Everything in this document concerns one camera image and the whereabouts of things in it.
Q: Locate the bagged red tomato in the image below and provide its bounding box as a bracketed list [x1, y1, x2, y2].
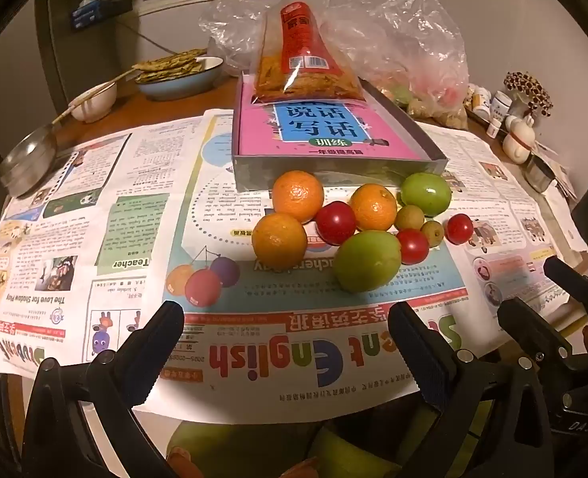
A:
[436, 80, 466, 105]

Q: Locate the blue enamel bowl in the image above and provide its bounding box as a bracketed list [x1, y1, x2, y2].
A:
[135, 56, 225, 101]

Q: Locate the small white bowl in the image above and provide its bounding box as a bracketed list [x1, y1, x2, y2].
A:
[70, 81, 119, 123]

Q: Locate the large green apple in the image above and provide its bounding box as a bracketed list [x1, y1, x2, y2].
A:
[334, 230, 402, 293]

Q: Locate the stack of flat pancakes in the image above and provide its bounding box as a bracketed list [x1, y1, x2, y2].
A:
[133, 49, 210, 83]

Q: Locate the large clear plastic bag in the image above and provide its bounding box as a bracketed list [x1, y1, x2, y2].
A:
[318, 0, 469, 130]

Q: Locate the green cloth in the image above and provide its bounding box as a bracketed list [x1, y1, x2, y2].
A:
[167, 421, 404, 478]

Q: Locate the orange mandarin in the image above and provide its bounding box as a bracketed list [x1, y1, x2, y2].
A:
[272, 170, 325, 224]
[251, 212, 308, 270]
[350, 184, 398, 232]

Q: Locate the blue tissue box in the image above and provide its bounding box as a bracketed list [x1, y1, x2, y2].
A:
[69, 0, 135, 31]

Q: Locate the red-labelled snack packet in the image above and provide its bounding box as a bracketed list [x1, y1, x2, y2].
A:
[251, 1, 361, 103]

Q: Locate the white ceramic figurine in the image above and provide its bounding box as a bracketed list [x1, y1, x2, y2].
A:
[503, 114, 538, 163]

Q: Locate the small green apple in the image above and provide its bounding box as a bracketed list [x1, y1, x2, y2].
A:
[400, 172, 451, 218]

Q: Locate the metal ladle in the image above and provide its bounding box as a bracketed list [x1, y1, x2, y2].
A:
[0, 67, 140, 199]

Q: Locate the tan longan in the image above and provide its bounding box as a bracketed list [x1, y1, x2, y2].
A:
[420, 220, 445, 248]
[395, 204, 425, 232]

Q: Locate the white medicine bottle orange label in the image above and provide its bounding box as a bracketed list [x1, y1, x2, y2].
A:
[470, 87, 491, 115]

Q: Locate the newspaper sheet with cartoons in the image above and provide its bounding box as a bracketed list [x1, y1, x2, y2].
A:
[426, 122, 588, 332]

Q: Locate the pink and blue book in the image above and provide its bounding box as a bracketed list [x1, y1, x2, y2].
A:
[236, 80, 426, 160]

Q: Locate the pale paper sheet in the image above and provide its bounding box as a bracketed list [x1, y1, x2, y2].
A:
[543, 192, 588, 255]

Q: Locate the small clear plastic bag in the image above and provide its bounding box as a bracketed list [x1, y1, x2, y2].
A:
[197, 0, 279, 78]

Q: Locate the newspaper with large masthead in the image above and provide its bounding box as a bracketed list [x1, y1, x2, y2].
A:
[0, 107, 474, 411]

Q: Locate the pink Chinese workbook tray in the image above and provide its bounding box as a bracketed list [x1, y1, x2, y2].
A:
[231, 71, 448, 192]

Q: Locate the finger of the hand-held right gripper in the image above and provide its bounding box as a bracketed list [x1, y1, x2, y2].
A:
[497, 298, 574, 382]
[544, 256, 588, 329]

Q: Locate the grey refrigerator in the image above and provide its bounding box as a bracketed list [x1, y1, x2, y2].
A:
[32, 0, 165, 125]

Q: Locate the metal cup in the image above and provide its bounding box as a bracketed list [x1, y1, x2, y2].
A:
[524, 155, 558, 194]

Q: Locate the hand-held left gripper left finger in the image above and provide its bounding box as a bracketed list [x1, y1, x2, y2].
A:
[22, 302, 185, 478]

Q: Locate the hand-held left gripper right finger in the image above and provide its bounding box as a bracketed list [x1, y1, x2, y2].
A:
[388, 303, 553, 478]

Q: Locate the dried flower bunch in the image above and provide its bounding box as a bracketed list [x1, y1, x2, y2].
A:
[503, 71, 553, 118]

